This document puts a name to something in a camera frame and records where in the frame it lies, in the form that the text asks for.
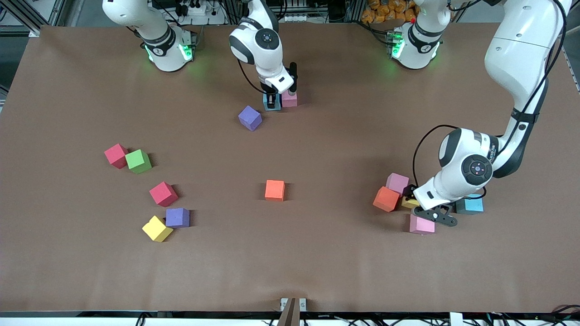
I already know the white metal bracket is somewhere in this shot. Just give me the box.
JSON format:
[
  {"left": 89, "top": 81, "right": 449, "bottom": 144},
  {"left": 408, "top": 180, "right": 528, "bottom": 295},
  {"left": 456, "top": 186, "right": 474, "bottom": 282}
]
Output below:
[{"left": 280, "top": 297, "right": 307, "bottom": 312}]

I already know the purple foam block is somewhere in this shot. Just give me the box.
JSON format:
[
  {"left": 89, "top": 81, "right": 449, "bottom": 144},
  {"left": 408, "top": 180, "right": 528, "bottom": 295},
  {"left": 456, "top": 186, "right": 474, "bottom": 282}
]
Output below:
[
  {"left": 165, "top": 207, "right": 190, "bottom": 228},
  {"left": 238, "top": 105, "right": 263, "bottom": 132}
]

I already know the green foam block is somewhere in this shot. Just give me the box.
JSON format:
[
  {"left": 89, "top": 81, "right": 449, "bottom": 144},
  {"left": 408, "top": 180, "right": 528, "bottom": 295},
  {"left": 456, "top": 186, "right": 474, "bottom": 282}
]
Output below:
[{"left": 125, "top": 149, "right": 152, "bottom": 174}]

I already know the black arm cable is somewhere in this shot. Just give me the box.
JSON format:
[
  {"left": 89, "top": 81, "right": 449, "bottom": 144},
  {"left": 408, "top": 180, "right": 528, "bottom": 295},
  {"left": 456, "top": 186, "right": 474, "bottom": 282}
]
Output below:
[
  {"left": 236, "top": 59, "right": 264, "bottom": 96},
  {"left": 411, "top": 125, "right": 460, "bottom": 191}
]

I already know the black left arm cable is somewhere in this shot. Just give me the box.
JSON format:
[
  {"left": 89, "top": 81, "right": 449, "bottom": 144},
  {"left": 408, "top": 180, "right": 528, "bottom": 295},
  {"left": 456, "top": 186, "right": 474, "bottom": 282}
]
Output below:
[{"left": 411, "top": 125, "right": 460, "bottom": 191}]

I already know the dark slanted metal bar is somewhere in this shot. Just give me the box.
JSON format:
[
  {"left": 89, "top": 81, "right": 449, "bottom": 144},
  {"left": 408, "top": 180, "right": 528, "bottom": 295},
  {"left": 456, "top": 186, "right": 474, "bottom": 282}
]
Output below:
[{"left": 276, "top": 297, "right": 302, "bottom": 326}]

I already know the red foam block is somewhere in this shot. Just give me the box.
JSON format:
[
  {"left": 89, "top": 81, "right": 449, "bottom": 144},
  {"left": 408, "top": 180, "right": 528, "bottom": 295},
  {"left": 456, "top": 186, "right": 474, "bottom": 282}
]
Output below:
[
  {"left": 104, "top": 143, "right": 129, "bottom": 169},
  {"left": 149, "top": 181, "right": 179, "bottom": 207}
]

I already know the aluminium frame profile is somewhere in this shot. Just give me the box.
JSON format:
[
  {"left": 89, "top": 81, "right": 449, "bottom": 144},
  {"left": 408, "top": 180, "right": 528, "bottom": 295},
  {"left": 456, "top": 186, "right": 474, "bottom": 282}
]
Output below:
[{"left": 0, "top": 0, "right": 68, "bottom": 38}]

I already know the orange foam block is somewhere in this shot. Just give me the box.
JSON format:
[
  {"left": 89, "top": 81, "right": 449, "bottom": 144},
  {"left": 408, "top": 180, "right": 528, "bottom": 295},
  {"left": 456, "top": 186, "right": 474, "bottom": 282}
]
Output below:
[
  {"left": 372, "top": 186, "right": 401, "bottom": 212},
  {"left": 265, "top": 180, "right": 285, "bottom": 201}
]

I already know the orange packaged goods pile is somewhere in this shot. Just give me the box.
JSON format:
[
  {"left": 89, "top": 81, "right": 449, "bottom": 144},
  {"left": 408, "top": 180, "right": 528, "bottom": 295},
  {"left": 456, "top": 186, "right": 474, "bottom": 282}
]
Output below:
[{"left": 361, "top": 0, "right": 420, "bottom": 24}]

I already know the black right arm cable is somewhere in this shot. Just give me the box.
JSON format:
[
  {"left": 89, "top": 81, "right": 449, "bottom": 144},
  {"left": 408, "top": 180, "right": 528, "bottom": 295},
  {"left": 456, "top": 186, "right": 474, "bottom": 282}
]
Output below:
[{"left": 236, "top": 59, "right": 264, "bottom": 96}]

